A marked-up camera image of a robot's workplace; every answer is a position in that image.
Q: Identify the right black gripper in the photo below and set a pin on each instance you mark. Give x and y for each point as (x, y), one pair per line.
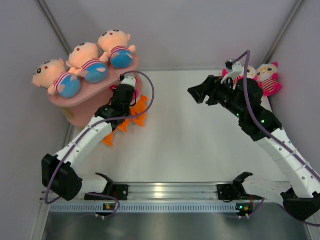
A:
(210, 87)

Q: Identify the white pink plush face down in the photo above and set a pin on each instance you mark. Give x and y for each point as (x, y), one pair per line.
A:
(136, 93)

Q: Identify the boy plush red dot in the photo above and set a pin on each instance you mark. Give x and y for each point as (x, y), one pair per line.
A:
(116, 48)

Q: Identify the boy plush black hair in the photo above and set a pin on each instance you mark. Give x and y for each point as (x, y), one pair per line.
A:
(53, 76)

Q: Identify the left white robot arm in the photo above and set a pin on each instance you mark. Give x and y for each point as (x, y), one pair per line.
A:
(60, 171)

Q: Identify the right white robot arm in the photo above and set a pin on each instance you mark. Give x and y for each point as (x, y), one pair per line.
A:
(300, 196)

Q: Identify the pink two-tier wooden shelf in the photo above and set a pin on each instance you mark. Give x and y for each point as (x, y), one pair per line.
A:
(80, 109)

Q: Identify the white pink plush back left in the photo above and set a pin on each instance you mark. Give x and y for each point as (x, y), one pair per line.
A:
(251, 74)

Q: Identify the orange plush toy right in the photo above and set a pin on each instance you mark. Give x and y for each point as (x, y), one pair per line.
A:
(140, 107)

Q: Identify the orange plush toy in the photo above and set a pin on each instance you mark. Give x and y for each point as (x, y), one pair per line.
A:
(108, 140)
(140, 107)
(124, 126)

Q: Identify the white pink plush yellow glasses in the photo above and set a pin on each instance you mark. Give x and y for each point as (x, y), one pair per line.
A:
(267, 77)

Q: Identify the orange plush toy middle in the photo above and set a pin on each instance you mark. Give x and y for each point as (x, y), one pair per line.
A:
(124, 126)

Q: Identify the orange plush toy left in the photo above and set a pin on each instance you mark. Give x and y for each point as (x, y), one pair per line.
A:
(108, 140)

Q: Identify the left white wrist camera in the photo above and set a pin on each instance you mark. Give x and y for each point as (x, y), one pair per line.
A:
(129, 80)

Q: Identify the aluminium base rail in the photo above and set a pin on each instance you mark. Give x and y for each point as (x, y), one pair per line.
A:
(140, 191)

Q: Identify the white slotted cable duct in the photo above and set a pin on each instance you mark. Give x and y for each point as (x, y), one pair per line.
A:
(144, 207)

